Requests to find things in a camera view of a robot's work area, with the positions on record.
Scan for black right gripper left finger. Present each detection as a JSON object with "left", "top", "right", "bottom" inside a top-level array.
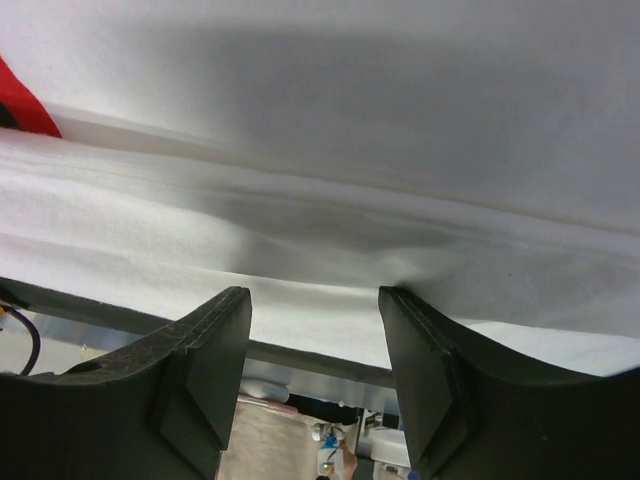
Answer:
[{"left": 1, "top": 287, "right": 251, "bottom": 479}]

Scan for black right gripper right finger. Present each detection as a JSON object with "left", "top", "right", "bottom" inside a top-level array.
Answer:
[{"left": 378, "top": 287, "right": 639, "bottom": 479}]

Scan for white t-shirt red print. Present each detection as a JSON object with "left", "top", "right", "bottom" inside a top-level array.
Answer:
[{"left": 1, "top": 1, "right": 639, "bottom": 376}]

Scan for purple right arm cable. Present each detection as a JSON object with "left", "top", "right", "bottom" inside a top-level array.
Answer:
[{"left": 0, "top": 299, "right": 44, "bottom": 376}]

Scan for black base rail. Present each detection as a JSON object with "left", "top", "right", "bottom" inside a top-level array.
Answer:
[{"left": 1, "top": 278, "right": 395, "bottom": 389}]

